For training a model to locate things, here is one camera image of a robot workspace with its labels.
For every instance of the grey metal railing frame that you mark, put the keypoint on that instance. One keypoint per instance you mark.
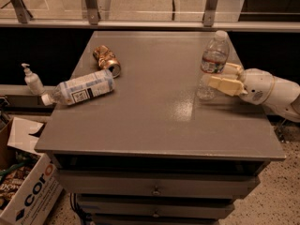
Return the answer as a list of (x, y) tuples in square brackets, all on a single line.
[(187, 15)]

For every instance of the clear plastic water bottle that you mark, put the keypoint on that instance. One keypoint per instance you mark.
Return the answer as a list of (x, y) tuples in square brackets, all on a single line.
[(214, 57)]

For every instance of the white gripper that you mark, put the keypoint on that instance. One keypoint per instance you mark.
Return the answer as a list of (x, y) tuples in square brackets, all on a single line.
[(255, 85)]

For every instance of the white pump dispenser bottle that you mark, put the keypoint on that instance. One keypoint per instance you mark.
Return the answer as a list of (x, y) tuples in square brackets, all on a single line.
[(33, 81)]

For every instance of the white cardboard box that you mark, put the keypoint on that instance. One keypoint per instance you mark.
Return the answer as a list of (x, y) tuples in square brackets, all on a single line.
[(38, 193)]

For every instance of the white labelled plastic bottle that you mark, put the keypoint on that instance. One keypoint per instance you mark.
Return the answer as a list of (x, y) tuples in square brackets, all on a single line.
[(81, 89)]

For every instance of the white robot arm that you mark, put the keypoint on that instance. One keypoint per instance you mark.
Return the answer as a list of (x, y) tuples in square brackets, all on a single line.
[(283, 100)]

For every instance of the crushed gold can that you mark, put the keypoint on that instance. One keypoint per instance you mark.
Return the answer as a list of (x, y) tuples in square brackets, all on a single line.
[(106, 59)]

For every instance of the grey drawer cabinet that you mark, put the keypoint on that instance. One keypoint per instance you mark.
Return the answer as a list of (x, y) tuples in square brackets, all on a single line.
[(150, 153)]

